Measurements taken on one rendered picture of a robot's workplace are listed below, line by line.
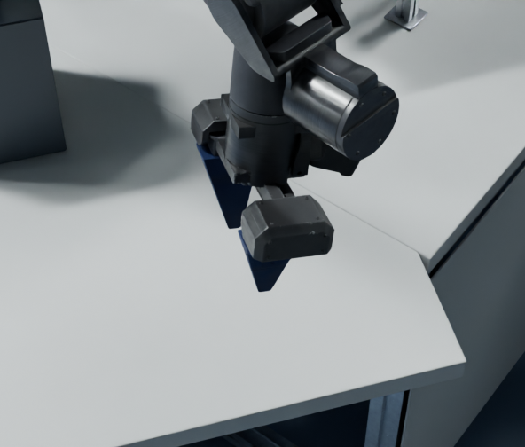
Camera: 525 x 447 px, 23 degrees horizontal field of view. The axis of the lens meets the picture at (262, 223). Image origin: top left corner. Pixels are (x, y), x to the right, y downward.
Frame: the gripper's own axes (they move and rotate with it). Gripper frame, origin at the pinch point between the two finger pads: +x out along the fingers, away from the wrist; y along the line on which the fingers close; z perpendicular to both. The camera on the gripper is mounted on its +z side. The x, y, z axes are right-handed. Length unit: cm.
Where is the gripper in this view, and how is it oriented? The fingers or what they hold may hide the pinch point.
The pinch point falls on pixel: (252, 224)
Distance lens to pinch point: 104.2
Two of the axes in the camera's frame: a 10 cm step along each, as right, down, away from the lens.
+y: -3.0, -6.0, 7.4
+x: -1.0, 8.0, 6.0
